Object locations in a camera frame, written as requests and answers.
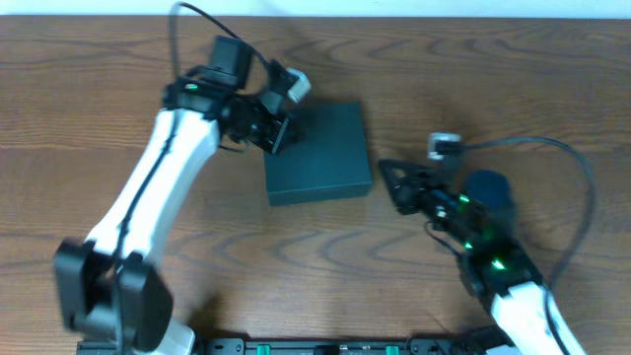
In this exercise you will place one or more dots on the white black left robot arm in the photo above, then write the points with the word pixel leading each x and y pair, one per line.
pixel 109 286

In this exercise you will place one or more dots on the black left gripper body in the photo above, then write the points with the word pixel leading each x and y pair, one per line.
pixel 246 121

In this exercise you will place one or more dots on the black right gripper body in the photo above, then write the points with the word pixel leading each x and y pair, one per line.
pixel 414 192

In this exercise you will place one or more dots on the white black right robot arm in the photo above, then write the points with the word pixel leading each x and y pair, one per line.
pixel 476 224

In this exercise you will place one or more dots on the dark green box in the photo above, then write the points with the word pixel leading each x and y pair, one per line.
pixel 330 162

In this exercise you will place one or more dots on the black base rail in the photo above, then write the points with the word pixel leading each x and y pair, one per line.
pixel 235 346

